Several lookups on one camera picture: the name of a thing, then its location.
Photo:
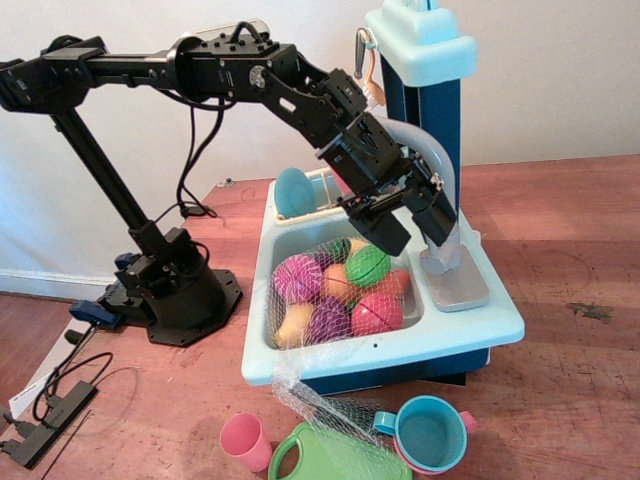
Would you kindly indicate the red pink toy fruit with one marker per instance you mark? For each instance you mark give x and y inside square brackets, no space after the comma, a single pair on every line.
[376,313]

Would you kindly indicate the grey toy faucet lever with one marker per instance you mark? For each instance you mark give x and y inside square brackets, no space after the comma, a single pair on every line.
[453,278]

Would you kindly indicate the purple toy grape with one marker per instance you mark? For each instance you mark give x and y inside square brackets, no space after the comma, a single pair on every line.
[330,321]

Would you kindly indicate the blue toy plate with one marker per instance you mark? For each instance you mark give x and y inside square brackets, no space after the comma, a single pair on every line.
[294,194]

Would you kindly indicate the blue clamp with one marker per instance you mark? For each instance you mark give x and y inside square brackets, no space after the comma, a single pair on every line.
[95,315]

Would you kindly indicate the red toy tomato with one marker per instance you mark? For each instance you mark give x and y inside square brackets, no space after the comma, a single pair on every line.
[395,283]

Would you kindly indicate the orange toy brush hanging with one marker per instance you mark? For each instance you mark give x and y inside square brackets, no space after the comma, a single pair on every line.
[374,75]

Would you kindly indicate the white mesh net bag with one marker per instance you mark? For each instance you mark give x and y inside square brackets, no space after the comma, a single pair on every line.
[324,410]

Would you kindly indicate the green toy cutting board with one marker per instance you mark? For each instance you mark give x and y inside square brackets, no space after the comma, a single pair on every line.
[324,453]

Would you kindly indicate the blue toy pot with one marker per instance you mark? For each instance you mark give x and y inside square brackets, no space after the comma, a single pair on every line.
[384,422]

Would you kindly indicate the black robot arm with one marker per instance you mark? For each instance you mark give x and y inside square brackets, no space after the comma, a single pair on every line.
[168,287]

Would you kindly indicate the grey toy utensil hanging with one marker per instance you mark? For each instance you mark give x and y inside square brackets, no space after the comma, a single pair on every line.
[364,44]

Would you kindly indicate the green toy lime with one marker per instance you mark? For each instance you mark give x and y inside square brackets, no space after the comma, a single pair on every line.
[367,267]

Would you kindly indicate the magenta toy fruit left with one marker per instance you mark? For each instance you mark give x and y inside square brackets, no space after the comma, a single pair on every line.
[298,279]

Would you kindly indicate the cream dish rack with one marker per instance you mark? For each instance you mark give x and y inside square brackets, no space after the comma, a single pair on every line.
[328,188]

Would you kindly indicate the black usb hub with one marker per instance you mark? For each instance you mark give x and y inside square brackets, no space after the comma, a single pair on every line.
[36,439]

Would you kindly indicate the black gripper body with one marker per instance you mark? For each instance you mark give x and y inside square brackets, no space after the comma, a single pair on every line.
[371,163]

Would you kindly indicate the orange toy fruit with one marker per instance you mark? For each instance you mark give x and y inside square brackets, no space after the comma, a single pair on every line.
[335,284]

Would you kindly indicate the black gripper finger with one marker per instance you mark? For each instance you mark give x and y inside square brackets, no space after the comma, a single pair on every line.
[374,220]
[432,213]

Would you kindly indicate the white paper sheet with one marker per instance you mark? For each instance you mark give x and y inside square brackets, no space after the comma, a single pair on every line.
[20,402]

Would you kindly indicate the pink plastic cup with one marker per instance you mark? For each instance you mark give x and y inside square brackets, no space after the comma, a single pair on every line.
[243,438]

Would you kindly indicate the light blue toy sink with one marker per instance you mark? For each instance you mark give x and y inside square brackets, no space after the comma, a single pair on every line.
[423,57]

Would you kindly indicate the yellow toy pear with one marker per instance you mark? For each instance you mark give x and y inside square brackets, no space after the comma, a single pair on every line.
[292,330]

